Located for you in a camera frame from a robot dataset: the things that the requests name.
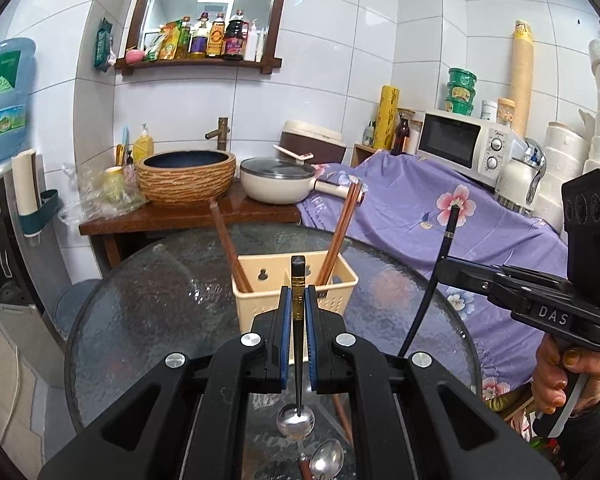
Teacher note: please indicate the blue toothbrush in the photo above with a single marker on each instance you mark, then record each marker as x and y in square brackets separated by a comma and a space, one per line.
[125, 140]

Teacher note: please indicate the green instant noodle cup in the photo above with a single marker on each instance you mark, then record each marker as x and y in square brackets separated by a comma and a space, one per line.
[460, 106]
[461, 76]
[461, 91]

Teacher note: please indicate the clear plastic bag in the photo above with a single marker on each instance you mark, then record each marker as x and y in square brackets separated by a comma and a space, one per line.
[90, 200]

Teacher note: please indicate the pink small bowl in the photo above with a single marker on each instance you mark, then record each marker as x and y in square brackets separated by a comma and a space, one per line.
[135, 55]

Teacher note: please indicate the green hanging packet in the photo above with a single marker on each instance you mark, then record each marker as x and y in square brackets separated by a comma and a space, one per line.
[102, 45]

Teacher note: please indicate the white microwave oven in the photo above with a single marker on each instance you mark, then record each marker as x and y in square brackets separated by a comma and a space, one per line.
[455, 142]

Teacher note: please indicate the small wooden box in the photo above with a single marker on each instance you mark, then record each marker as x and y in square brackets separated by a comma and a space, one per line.
[365, 155]

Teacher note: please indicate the white cup sleeve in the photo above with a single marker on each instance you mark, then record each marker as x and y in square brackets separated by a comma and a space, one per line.
[26, 180]

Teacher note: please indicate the cream plastic utensil holder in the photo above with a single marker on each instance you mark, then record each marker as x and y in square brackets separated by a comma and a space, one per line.
[250, 305]

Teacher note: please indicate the yellow lidded jar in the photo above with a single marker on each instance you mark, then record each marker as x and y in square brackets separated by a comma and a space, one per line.
[505, 112]

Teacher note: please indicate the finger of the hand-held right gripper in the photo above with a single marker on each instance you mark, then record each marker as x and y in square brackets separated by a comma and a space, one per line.
[530, 280]
[475, 282]

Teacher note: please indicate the round glass table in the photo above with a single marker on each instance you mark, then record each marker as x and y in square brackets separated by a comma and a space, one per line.
[155, 310]

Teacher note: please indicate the purple floral cloth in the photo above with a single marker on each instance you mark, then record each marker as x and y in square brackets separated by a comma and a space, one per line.
[405, 200]

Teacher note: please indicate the grey water dispenser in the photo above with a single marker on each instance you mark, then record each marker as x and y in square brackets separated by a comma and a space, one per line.
[10, 270]

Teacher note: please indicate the person's right hand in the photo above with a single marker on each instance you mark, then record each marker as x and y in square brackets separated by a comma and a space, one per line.
[550, 375]

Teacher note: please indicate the yellow soap dispenser bottle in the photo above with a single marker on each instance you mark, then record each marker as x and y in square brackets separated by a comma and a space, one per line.
[143, 147]

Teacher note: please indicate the bronze faucet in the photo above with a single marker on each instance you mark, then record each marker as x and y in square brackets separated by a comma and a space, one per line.
[222, 132]

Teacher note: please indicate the grey round stool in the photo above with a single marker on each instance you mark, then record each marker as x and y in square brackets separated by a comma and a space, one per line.
[75, 310]

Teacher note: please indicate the row of condiment bottles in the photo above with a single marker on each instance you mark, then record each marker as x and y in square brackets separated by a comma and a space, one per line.
[215, 37]

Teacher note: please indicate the blue water jug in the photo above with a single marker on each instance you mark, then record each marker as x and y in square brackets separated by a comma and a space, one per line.
[5, 105]

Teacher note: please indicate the yellow cup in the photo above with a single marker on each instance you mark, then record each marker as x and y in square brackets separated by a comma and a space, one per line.
[112, 180]

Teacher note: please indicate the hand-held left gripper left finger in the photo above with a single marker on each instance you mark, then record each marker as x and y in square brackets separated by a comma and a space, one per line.
[283, 340]

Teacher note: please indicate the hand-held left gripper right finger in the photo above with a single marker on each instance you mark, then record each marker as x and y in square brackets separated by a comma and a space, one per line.
[311, 340]

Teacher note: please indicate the wooden framed mirror shelf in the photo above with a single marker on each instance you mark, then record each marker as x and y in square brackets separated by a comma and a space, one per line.
[135, 20]

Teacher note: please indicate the white lidded jar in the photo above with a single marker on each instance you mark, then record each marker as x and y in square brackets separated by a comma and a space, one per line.
[489, 111]

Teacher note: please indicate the yellow wrap roll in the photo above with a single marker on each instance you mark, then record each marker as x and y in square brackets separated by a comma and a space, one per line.
[387, 117]

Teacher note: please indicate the woven pattern wash basin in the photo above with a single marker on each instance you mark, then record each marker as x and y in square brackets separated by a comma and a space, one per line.
[185, 182]

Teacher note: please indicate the brown glass bottle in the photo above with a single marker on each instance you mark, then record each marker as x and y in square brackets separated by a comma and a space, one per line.
[400, 137]

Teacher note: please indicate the brown and white rice cooker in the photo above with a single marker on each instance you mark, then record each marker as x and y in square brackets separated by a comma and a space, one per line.
[312, 137]

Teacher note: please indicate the teal cup holder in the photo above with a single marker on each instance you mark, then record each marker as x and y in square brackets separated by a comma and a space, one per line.
[50, 210]

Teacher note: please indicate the white lidded pot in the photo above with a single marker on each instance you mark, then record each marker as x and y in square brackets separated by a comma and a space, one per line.
[275, 185]

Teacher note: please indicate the brown wooden side table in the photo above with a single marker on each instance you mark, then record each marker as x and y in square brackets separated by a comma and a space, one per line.
[180, 217]

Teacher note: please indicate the tall stack of paper cups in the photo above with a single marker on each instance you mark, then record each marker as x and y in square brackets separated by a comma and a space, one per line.
[522, 85]

